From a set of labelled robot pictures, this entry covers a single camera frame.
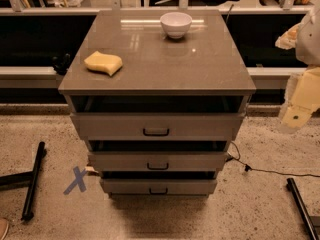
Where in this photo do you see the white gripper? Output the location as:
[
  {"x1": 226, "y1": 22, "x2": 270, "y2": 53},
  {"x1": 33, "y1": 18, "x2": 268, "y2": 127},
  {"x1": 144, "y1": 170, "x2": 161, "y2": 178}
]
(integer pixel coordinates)
[{"x1": 275, "y1": 24, "x2": 320, "y2": 133}]

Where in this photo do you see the grey drawer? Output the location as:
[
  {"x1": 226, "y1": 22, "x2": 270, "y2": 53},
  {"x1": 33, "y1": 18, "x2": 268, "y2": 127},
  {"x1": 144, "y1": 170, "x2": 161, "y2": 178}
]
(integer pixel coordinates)
[
  {"x1": 88, "y1": 151, "x2": 227, "y2": 172},
  {"x1": 100, "y1": 179, "x2": 217, "y2": 195},
  {"x1": 71, "y1": 113, "x2": 244, "y2": 141}
]

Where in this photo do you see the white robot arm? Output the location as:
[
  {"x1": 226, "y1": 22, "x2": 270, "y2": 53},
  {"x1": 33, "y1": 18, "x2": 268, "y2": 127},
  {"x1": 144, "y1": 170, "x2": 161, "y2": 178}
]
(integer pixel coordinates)
[{"x1": 275, "y1": 7, "x2": 320, "y2": 133}]

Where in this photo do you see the grey drawer cabinet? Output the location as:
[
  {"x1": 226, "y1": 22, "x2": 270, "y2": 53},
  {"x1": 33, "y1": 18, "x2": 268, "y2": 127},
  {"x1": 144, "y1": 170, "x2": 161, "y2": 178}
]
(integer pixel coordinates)
[{"x1": 57, "y1": 9, "x2": 257, "y2": 199}]

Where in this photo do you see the white bowl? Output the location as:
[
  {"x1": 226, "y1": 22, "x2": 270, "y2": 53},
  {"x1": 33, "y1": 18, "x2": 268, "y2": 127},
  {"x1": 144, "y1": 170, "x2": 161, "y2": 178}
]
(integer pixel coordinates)
[{"x1": 160, "y1": 12, "x2": 192, "y2": 39}]

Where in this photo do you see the black stand leg right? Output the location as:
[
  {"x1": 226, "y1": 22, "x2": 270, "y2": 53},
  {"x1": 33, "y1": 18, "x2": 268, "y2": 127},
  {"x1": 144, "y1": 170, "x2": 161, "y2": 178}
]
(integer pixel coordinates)
[{"x1": 287, "y1": 178, "x2": 320, "y2": 240}]

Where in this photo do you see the black stand leg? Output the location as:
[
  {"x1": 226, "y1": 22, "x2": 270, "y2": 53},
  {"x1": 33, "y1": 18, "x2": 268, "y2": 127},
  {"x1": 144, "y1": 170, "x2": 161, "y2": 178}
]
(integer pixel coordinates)
[
  {"x1": 287, "y1": 178, "x2": 320, "y2": 240},
  {"x1": 0, "y1": 141, "x2": 47, "y2": 221}
]

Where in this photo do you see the yellow sponge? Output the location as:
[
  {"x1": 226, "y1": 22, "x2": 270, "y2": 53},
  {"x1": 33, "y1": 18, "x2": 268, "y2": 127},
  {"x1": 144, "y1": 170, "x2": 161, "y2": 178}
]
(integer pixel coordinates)
[{"x1": 84, "y1": 51, "x2": 123, "y2": 76}]

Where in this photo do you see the blue tape cross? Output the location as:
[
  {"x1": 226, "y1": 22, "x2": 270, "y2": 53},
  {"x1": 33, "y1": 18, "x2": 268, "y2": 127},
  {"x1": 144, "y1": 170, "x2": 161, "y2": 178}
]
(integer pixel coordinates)
[{"x1": 63, "y1": 166, "x2": 87, "y2": 195}]

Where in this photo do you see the black stand leg left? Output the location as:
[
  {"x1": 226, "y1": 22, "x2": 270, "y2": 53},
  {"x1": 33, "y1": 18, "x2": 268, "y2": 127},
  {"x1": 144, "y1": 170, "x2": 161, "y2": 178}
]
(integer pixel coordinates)
[{"x1": 0, "y1": 141, "x2": 47, "y2": 221}]

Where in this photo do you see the shoe tip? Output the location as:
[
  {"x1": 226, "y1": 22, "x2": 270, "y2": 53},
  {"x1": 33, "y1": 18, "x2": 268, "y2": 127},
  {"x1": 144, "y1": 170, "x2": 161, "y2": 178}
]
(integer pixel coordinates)
[{"x1": 0, "y1": 218, "x2": 9, "y2": 240}]

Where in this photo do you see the black cable on floor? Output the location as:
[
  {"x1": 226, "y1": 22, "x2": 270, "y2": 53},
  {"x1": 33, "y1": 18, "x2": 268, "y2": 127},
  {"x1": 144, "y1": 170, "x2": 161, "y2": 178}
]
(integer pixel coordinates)
[{"x1": 226, "y1": 141, "x2": 320, "y2": 178}]

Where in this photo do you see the black clamp on rail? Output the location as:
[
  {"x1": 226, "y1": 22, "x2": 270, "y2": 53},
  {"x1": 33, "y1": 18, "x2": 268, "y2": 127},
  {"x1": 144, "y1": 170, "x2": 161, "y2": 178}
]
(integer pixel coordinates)
[{"x1": 52, "y1": 53, "x2": 71, "y2": 75}]

